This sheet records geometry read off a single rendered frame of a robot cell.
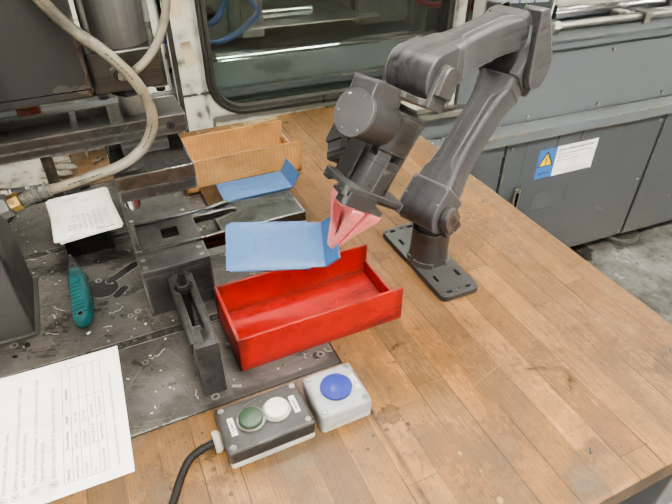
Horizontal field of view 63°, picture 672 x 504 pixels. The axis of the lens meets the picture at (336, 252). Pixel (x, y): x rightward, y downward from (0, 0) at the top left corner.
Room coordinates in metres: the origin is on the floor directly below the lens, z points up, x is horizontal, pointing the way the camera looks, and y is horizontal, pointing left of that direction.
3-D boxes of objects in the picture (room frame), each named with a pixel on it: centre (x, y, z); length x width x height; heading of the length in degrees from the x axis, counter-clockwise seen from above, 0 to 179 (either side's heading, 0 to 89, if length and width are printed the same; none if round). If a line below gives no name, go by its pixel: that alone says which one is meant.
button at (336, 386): (0.44, 0.00, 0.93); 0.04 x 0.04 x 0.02
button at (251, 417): (0.39, 0.10, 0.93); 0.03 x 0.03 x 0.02
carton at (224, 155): (1.06, 0.21, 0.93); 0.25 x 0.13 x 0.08; 115
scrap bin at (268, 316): (0.60, 0.04, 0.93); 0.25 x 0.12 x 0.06; 115
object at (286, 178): (0.95, 0.16, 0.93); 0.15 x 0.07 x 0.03; 114
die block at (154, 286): (0.71, 0.27, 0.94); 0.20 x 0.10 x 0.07; 25
